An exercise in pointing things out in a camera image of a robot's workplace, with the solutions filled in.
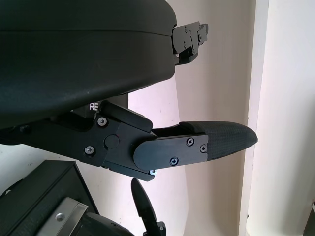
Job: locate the black camera box base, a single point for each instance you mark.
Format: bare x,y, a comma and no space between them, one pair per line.
32,186

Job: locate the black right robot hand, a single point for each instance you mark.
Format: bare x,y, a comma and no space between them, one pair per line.
142,206

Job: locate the small silver depth camera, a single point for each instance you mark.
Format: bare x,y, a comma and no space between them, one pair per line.
64,214

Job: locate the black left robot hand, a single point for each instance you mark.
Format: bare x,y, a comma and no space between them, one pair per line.
73,73

